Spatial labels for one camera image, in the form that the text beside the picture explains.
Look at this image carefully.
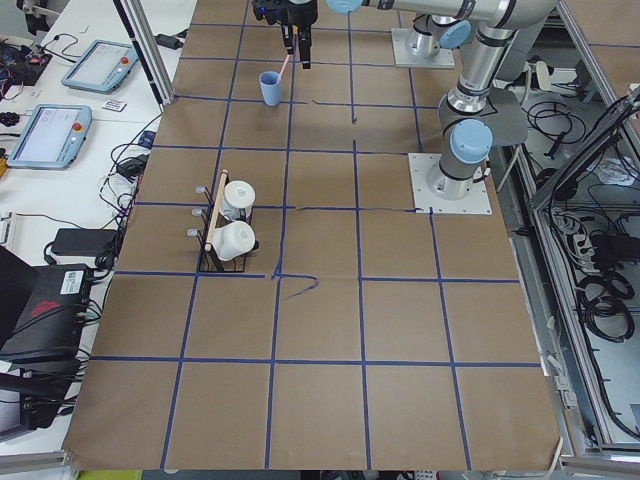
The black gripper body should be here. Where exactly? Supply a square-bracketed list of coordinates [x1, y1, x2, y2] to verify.
[252, 0, 317, 28]

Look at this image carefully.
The pink chopstick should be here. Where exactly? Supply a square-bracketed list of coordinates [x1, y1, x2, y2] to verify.
[277, 25, 298, 81]

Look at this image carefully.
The blue plastic cup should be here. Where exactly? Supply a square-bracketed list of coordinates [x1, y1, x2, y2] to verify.
[259, 71, 281, 107]

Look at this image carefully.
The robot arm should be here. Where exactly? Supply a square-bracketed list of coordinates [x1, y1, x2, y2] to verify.
[427, 1, 556, 201]
[252, 1, 516, 76]

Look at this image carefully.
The white mug inner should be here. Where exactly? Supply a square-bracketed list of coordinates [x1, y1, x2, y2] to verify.
[220, 180, 256, 220]

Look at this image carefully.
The white mug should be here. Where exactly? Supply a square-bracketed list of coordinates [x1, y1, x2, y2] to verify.
[213, 221, 259, 261]
[220, 180, 256, 220]

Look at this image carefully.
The upper teach pendant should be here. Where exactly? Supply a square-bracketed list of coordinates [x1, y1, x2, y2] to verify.
[61, 40, 138, 94]

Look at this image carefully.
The teach pendant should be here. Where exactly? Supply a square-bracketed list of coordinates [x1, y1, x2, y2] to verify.
[61, 40, 138, 94]
[7, 104, 93, 170]

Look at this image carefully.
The white mug outer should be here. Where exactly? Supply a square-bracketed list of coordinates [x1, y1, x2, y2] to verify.
[213, 221, 259, 261]

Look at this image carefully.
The lower teach pendant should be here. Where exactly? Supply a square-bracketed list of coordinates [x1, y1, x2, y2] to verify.
[7, 104, 93, 170]

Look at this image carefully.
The black power brick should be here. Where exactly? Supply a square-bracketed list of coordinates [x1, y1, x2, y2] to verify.
[43, 228, 116, 265]

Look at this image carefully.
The black computer box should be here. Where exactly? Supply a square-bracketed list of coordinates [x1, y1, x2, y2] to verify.
[1, 248, 93, 364]

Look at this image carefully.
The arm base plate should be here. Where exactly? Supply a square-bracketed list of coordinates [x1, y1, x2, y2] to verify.
[408, 153, 492, 215]
[391, 28, 455, 70]

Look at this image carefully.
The aluminium frame post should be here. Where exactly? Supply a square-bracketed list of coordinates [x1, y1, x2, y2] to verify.
[113, 0, 175, 106]

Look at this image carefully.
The wooden rack handle bar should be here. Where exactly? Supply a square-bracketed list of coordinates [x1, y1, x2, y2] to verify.
[204, 169, 229, 252]

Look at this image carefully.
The black wire mug rack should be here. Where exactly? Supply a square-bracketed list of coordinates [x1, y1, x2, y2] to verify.
[186, 169, 259, 273]

